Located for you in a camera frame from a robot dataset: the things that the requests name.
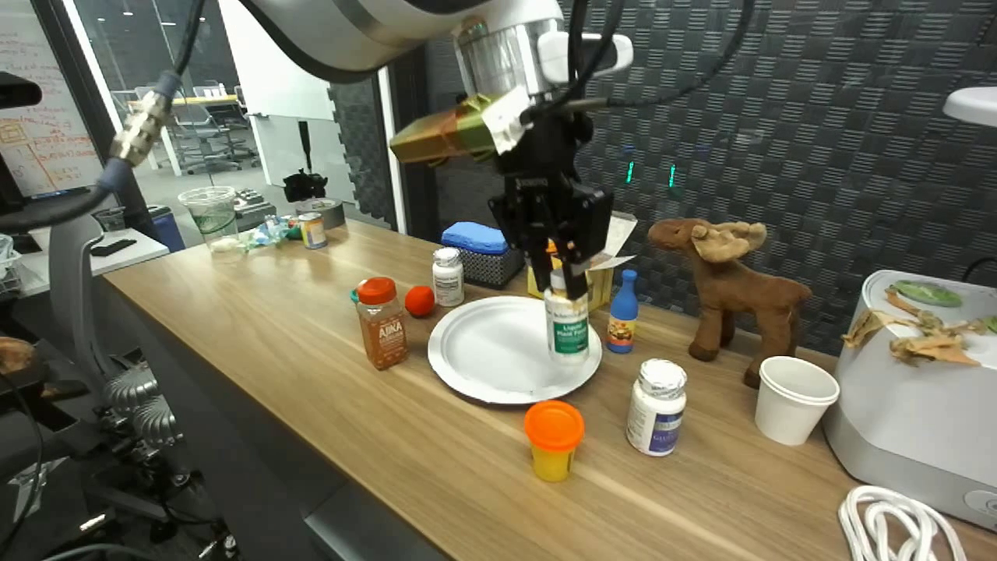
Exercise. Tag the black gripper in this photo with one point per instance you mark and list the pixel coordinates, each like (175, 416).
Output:
(545, 199)

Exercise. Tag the green label pill bottle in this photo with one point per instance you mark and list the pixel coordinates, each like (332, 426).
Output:
(567, 326)

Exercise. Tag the orange plush ball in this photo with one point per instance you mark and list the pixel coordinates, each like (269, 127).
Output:
(418, 300)

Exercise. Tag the orange lid yellow tub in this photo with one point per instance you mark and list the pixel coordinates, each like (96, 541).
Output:
(553, 435)

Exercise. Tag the blue label white bottle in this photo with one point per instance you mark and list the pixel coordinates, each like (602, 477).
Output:
(655, 406)

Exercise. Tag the small white pill bottle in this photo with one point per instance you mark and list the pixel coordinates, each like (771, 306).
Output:
(446, 276)

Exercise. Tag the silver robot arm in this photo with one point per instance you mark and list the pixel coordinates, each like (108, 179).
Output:
(524, 66)

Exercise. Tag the white paper plate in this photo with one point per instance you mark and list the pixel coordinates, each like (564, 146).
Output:
(495, 350)

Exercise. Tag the brown moose plushie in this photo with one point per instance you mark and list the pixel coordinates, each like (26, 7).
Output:
(726, 284)

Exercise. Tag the yellow open cardboard box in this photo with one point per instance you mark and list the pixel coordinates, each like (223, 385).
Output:
(598, 269)

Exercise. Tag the blue folded cloth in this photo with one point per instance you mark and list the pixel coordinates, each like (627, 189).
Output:
(474, 238)

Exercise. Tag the blue glue bottle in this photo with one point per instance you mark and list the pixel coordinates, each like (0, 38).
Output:
(623, 309)

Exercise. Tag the orange lid spice jar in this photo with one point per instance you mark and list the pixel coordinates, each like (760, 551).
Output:
(380, 323)

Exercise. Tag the white paper cup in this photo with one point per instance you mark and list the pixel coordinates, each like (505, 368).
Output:
(792, 398)

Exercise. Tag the grey white appliance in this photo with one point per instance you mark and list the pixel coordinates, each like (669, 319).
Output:
(917, 403)

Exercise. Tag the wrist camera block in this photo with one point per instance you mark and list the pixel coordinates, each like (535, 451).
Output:
(476, 127)

